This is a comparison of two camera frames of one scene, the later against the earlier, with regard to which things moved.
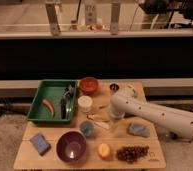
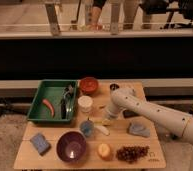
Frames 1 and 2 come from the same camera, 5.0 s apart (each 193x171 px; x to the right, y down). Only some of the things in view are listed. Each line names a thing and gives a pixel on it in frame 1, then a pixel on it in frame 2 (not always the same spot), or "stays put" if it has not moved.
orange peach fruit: x=103 y=150 stays put
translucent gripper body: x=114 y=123 to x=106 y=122
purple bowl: x=71 y=146 stays put
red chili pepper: x=51 y=107 stays put
